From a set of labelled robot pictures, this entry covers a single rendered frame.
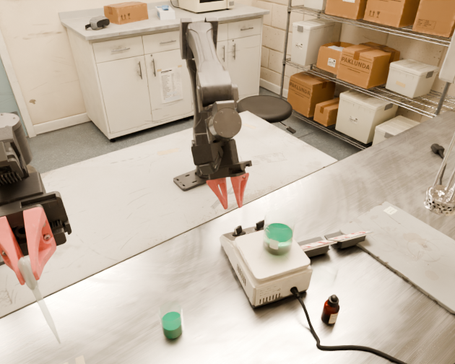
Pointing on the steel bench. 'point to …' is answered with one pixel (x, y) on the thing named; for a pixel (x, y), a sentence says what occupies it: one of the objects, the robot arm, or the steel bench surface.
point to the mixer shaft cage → (451, 194)
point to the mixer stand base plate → (416, 253)
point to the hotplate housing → (272, 286)
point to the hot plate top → (258, 257)
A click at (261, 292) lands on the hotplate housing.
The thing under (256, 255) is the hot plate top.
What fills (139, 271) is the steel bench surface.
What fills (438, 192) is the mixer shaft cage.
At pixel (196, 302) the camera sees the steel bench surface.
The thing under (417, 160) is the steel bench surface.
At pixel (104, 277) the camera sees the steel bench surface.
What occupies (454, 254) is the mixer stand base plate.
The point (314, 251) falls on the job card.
